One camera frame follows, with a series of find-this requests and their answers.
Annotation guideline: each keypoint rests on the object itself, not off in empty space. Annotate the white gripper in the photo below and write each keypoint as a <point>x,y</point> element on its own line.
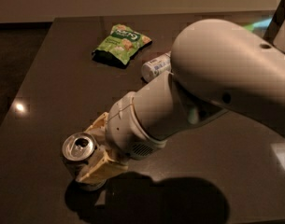
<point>124,128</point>

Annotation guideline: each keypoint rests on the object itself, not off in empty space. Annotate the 7up soda can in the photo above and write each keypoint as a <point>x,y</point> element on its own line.
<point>77,149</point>

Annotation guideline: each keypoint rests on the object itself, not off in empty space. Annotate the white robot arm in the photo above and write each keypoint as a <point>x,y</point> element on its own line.
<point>216,66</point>

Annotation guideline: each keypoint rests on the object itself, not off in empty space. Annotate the white blue plastic bottle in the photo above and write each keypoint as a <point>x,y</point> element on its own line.
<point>153,68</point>

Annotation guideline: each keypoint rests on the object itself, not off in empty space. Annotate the green chip bag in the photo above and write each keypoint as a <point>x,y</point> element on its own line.
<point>121,45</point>

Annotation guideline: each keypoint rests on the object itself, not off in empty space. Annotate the green snack packet at edge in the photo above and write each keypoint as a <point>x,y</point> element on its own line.
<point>258,25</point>

